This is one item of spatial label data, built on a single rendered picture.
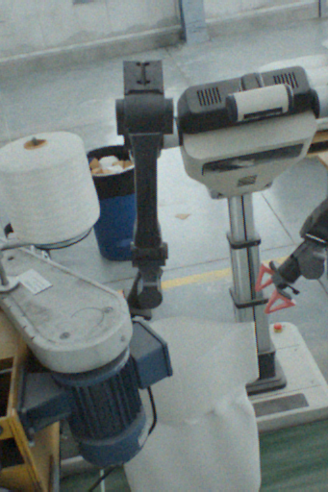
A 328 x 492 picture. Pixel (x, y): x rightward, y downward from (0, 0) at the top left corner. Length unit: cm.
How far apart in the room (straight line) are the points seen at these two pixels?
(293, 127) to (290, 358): 118
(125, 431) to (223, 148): 85
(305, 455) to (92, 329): 124
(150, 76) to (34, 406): 64
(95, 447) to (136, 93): 67
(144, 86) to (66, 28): 819
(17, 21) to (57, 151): 834
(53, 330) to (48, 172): 27
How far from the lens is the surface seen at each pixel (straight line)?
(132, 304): 142
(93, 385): 107
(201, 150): 165
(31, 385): 112
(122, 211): 364
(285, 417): 216
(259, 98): 150
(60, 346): 99
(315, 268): 142
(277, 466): 207
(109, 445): 116
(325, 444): 213
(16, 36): 936
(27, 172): 99
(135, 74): 114
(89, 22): 929
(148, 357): 112
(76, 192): 102
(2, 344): 118
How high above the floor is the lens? 203
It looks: 31 degrees down
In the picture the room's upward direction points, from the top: 10 degrees counter-clockwise
